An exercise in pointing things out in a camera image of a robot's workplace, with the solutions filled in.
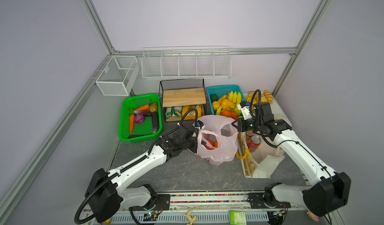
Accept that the orange Fanta can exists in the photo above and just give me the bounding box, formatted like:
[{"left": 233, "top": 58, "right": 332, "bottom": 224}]
[{"left": 246, "top": 131, "right": 254, "bottom": 137}]

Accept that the red tomato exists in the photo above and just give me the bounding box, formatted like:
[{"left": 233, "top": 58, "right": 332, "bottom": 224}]
[{"left": 202, "top": 140, "right": 215, "bottom": 150}]

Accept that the pink plastic grocery bag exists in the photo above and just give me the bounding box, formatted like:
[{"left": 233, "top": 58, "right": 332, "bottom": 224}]
[{"left": 196, "top": 115, "right": 238, "bottom": 166}]

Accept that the dark purple eggplant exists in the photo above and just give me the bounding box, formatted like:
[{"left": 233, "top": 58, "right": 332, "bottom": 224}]
[{"left": 151, "top": 112, "right": 160, "bottom": 134}]

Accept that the cream canvas tote bag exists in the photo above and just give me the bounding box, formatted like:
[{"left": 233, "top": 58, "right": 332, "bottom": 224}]
[{"left": 236, "top": 133, "right": 285, "bottom": 179}]

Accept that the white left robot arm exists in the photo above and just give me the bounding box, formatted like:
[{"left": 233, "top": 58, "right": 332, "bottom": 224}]
[{"left": 74, "top": 121, "right": 205, "bottom": 225}]

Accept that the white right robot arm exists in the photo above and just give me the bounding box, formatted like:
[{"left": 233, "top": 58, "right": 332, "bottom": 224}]
[{"left": 232, "top": 102, "right": 352, "bottom": 217}]

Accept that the white plastic tray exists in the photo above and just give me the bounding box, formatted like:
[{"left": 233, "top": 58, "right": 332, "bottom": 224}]
[{"left": 242, "top": 90, "right": 292, "bottom": 130}]

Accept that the yellow snack packet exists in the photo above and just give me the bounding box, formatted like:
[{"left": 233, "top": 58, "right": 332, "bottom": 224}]
[{"left": 182, "top": 105, "right": 205, "bottom": 120}]

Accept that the striped croissant far right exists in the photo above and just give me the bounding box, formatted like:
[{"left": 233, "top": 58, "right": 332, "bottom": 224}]
[{"left": 263, "top": 90, "right": 274, "bottom": 103}]

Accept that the green snack packet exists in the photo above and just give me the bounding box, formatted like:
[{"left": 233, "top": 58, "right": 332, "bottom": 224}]
[{"left": 166, "top": 107, "right": 183, "bottom": 120}]

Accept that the orange fruit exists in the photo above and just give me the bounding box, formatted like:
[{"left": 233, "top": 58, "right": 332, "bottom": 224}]
[
  {"left": 231, "top": 112, "right": 238, "bottom": 120},
  {"left": 220, "top": 110, "right": 232, "bottom": 118}
]

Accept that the yellow banana bunch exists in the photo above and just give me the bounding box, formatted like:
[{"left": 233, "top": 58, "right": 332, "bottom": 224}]
[{"left": 214, "top": 91, "right": 243, "bottom": 116}]

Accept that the brown potato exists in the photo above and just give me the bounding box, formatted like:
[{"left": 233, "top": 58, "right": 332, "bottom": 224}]
[{"left": 150, "top": 102, "right": 158, "bottom": 113}]

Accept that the pale purple long eggplant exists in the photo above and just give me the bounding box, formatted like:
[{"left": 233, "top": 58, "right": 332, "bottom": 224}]
[{"left": 134, "top": 110, "right": 152, "bottom": 117}]

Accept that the carrot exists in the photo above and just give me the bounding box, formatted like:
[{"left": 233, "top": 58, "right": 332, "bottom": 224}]
[
  {"left": 129, "top": 115, "right": 135, "bottom": 135},
  {"left": 136, "top": 104, "right": 150, "bottom": 111}
]

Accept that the green avocado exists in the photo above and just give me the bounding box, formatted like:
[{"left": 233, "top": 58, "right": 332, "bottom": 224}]
[{"left": 210, "top": 94, "right": 219, "bottom": 103}]

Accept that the teal plastic fruit basket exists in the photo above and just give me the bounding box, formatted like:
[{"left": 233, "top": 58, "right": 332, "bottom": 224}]
[{"left": 207, "top": 85, "right": 246, "bottom": 115}]

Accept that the small white mesh basket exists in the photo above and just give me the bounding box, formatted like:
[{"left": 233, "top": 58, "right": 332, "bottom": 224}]
[{"left": 96, "top": 56, "right": 140, "bottom": 97}]

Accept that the black wire wooden shelf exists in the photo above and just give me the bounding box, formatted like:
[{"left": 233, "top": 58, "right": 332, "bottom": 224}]
[{"left": 159, "top": 79, "right": 208, "bottom": 122}]

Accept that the long white wire basket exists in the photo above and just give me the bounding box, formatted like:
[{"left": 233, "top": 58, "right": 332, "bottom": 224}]
[{"left": 141, "top": 46, "right": 232, "bottom": 80}]

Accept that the green card on rail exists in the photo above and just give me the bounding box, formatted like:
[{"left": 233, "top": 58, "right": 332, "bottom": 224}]
[{"left": 230, "top": 211, "right": 247, "bottom": 225}]

